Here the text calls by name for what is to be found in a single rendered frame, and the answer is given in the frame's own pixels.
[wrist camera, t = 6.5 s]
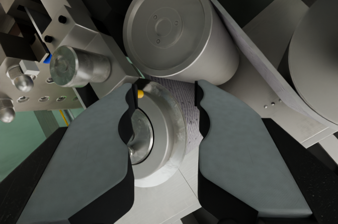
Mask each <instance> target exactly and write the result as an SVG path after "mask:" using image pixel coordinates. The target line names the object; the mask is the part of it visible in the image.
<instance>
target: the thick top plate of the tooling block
mask: <svg viewBox="0 0 338 224"><path fill-rule="evenodd" d="M30 40H31V39H27V38H23V37H19V36H15V35H11V34H7V33H3V32H0V98H11V99H12V100H13V106H14V109H15V112H21V111H36V110H52V109H68V108H83V106H82V104H81V103H80V101H79V99H78V97H77V95H76V94H75V92H74V90H73V88H72V87H60V86H58V85H57V84H56V83H55V82H54V81H53V79H52V77H51V74H50V64H45V63H39V62H38V60H37V58H36V56H35V54H34V52H33V50H32V48H31V46H30V44H29V42H30ZM21 60H28V61H34V62H35V63H36V65H37V67H38V69H39V71H40V72H39V73H38V75H33V74H32V79H33V83H34V86H33V89H32V90H31V91H29V92H21V91H19V90H18V89H17V88H16V86H15V85H13V83H12V81H11V79H10V78H9V77H8V76H7V75H6V70H7V69H8V68H9V67H10V66H13V65H16V64H19V63H20V61H21ZM131 65H132V66H133V68H134V69H135V71H136V72H137V74H138V75H139V77H140V78H142V75H141V74H140V73H139V71H138V70H137V68H136V67H135V66H134V64H131Z"/></svg>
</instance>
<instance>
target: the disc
mask: <svg viewBox="0 0 338 224"><path fill-rule="evenodd" d="M134 84H136V85H137V89H138V90H142V91H145V92H148V93H150V94H152V95H154V96H155V97H156V98H158V99H159V100H160V101H161V102H162V103H163V105H164V106H165V107H166V109H167V111H168V112H169V114H170V117H171V119H172V122H173V127H174V145H173V149H172V152H171V155H170V157H169V159H168V160H167V162H166V163H165V164H164V165H163V166H162V167H161V168H160V169H159V170H157V171H156V172H154V173H153V174H152V175H150V176H148V177H146V178H143V179H139V180H134V186H137V187H152V186H156V185H159V184H161V183H163V182H165V181H166V180H168V179H169V178H170V177H171V176H172V175H173V174H174V173H175V172H176V171H177V170H178V168H179V167H180V165H181V163H182V161H183V159H184V157H185V153H186V150H187V144H188V129H187V123H186V119H185V116H184V113H183V111H182V109H181V107H180V105H179V103H178V101H177V100H176V98H175V97H174V96H173V95H172V94H171V92H170V91H168V90H167V89H166V88H165V87H164V86H162V85H160V84H159V83H157V82H155V81H152V80H148V79H143V78H139V79H138V80H137V81H136V82H135V83H134Z"/></svg>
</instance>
